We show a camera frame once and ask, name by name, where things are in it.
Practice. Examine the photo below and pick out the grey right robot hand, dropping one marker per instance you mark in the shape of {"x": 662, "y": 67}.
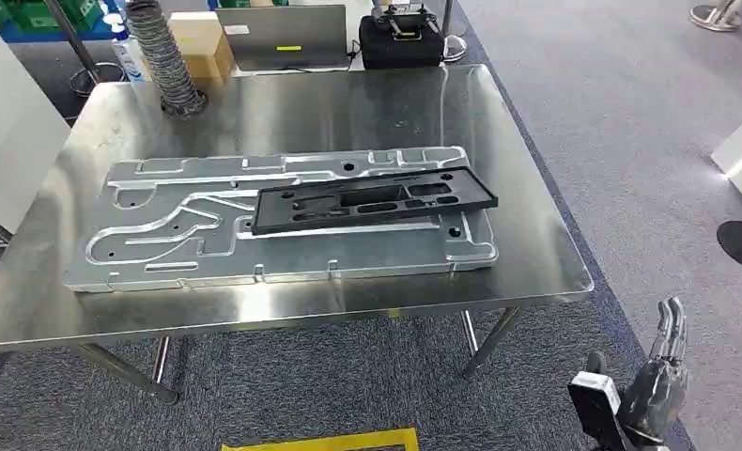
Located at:
{"x": 657, "y": 389}

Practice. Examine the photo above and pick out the black plastic plate frame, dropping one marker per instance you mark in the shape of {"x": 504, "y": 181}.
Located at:
{"x": 371, "y": 202}

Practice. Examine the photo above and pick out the chrome stanchion base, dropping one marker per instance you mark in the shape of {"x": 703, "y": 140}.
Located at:
{"x": 716, "y": 15}

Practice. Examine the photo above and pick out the black carrying case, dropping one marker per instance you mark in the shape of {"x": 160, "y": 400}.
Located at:
{"x": 402, "y": 53}

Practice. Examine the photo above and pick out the black remote controller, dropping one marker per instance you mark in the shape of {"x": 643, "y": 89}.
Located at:
{"x": 407, "y": 18}

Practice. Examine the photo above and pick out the stainless steel table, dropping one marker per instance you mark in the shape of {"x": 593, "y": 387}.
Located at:
{"x": 284, "y": 118}

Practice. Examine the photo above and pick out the machined aluminium fixture plate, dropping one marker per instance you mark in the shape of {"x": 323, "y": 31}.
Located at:
{"x": 178, "y": 249}

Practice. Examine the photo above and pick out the grey laptop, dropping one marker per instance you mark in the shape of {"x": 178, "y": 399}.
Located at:
{"x": 284, "y": 37}

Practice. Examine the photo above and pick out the cardboard box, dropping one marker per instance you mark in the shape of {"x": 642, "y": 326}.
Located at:
{"x": 206, "y": 46}

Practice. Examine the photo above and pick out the white plastic bottle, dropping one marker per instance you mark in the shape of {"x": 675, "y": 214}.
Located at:
{"x": 127, "y": 59}

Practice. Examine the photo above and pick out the white cabinet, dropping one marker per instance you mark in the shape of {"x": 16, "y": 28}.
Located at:
{"x": 10, "y": 124}

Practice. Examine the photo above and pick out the green crates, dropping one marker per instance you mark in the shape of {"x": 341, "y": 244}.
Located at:
{"x": 29, "y": 13}

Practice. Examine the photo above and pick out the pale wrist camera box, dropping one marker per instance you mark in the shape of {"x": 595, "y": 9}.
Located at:
{"x": 595, "y": 398}

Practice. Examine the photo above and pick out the chrome stanchion post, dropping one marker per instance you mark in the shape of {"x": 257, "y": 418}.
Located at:
{"x": 452, "y": 43}
{"x": 81, "y": 56}

